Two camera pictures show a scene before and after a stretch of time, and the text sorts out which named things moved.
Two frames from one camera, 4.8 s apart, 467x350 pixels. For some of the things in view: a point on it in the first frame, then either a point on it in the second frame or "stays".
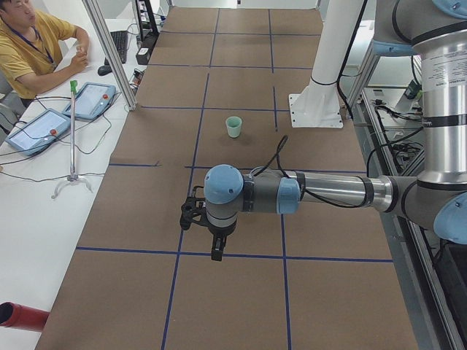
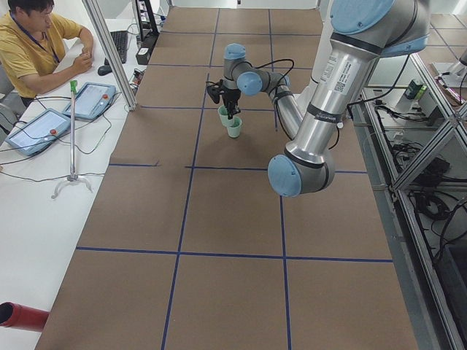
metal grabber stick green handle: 73,176 stays
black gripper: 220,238 → 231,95
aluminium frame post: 97,17 stays
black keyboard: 120,39 stays
